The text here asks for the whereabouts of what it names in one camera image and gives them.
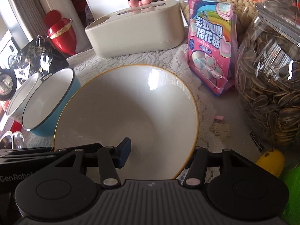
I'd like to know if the green plastic object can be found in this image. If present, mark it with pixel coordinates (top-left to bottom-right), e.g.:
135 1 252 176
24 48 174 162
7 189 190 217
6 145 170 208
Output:
279 164 300 225

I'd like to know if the red stool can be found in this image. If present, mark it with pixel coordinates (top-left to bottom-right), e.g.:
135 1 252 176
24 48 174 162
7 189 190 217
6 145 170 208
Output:
8 118 24 131

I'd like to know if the pink toy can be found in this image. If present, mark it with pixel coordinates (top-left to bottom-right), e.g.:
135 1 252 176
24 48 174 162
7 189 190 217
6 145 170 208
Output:
128 0 153 6

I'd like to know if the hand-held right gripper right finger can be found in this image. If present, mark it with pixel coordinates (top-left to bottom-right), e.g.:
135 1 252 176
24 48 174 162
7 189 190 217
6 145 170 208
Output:
183 146 253 188

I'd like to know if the blue bowl white inside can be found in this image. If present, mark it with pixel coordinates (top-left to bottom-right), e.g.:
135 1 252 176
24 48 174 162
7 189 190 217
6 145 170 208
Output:
22 68 81 137

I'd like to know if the white lace tablecloth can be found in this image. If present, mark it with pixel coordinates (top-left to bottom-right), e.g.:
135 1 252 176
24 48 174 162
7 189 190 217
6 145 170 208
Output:
23 43 237 181

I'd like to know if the washing machine black round door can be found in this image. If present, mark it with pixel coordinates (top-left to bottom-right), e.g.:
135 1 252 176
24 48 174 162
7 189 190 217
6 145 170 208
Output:
0 68 17 101

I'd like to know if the red container gold band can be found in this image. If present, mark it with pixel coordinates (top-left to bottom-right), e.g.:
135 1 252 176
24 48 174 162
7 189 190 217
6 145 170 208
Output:
44 10 77 55

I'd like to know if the clear bag of peanuts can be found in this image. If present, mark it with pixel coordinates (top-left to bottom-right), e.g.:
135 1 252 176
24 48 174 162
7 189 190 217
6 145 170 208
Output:
180 0 260 35

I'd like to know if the grey ribbed panel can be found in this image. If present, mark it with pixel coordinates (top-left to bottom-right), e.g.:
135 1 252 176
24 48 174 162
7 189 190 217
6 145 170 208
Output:
7 0 34 41

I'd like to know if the clear glass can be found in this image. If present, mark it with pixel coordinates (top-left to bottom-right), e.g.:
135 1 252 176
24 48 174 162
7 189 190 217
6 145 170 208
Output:
0 131 24 149

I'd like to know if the large white bowl yellow rim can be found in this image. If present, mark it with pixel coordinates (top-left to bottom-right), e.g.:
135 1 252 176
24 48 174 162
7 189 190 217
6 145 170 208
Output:
53 64 200 180

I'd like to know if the grey washing machine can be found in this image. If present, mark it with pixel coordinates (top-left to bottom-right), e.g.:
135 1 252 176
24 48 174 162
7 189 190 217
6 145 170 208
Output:
0 29 25 72

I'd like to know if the clear jar of sunflower seeds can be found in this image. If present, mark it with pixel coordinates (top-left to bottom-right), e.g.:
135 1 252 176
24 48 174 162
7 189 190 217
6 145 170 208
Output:
234 0 300 152

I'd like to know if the black snack bag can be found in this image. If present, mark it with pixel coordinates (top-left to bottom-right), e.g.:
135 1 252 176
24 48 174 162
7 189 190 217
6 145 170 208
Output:
14 36 69 85

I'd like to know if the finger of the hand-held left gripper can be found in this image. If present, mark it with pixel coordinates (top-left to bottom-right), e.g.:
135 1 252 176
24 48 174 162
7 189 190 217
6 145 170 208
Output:
0 150 68 164
0 146 54 156

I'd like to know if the cream tissue box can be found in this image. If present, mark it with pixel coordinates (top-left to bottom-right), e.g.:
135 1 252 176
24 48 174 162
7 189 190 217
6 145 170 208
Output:
84 0 187 58

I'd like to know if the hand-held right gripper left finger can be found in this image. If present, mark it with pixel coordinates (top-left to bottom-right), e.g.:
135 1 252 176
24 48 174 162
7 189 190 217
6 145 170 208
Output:
55 137 132 187

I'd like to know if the yellow toy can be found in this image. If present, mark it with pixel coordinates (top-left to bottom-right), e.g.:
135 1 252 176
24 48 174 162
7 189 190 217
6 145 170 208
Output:
255 148 285 177

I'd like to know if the pink marshmallow bag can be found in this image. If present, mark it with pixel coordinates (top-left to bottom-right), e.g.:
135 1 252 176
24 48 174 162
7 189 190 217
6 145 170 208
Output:
187 0 238 98

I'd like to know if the purple patterned board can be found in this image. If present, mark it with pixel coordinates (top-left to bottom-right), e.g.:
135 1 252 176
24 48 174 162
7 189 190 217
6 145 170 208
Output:
85 4 94 21

